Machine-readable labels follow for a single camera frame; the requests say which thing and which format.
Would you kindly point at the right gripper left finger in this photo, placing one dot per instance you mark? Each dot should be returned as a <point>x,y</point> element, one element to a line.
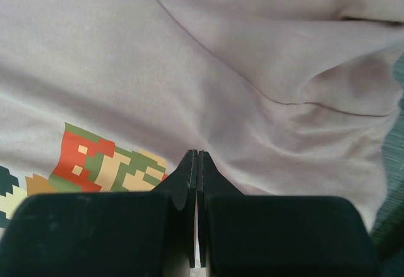
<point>180,185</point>

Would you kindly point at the pink printed t-shirt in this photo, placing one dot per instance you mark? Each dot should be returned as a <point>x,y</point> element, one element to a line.
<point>100,98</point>

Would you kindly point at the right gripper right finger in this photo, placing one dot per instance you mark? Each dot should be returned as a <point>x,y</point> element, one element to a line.
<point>210,183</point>

